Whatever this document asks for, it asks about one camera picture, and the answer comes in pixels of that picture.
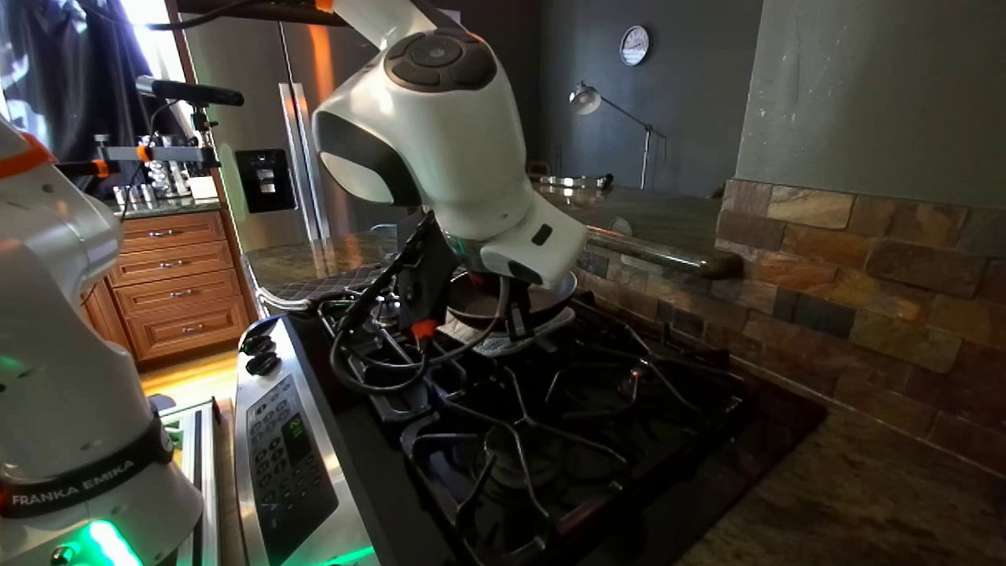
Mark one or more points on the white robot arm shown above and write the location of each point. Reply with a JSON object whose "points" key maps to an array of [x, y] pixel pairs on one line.
{"points": [[432, 126]]}

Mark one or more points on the round wall clock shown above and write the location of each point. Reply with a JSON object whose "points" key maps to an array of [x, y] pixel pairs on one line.
{"points": [[638, 45]]}

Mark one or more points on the white quilted pot holder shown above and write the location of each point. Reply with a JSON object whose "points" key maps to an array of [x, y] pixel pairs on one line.
{"points": [[495, 337]]}

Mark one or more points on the silver desk lamp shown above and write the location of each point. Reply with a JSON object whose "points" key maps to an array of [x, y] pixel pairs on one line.
{"points": [[593, 103]]}

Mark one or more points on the black camera on stand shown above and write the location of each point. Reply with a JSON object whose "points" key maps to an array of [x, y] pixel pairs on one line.
{"points": [[112, 159]]}

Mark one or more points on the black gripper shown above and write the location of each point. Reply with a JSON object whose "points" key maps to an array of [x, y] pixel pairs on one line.
{"points": [[427, 273]]}

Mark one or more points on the wooden drawer cabinet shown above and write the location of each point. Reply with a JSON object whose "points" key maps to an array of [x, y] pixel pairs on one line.
{"points": [[175, 288]]}

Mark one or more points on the dark frying pan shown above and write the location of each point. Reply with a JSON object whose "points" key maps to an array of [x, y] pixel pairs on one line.
{"points": [[477, 299]]}

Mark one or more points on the black gas stove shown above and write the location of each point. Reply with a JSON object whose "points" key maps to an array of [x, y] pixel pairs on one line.
{"points": [[590, 447]]}

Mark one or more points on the stainless steel refrigerator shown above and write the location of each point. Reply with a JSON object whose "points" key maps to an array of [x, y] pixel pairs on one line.
{"points": [[298, 231]]}

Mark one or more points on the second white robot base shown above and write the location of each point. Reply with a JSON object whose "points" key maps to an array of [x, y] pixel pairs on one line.
{"points": [[87, 464]]}

